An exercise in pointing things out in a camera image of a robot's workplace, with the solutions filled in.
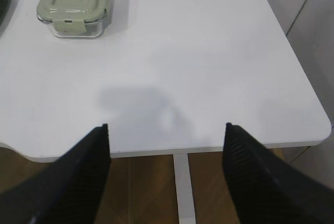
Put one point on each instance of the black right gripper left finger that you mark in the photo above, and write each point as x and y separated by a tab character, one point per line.
67	191

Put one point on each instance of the green lid glass food container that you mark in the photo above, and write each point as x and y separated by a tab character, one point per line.
74	18

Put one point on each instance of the white table leg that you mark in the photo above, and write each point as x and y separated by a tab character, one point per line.
184	193

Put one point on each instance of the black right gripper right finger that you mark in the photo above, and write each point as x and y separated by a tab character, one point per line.
265	189

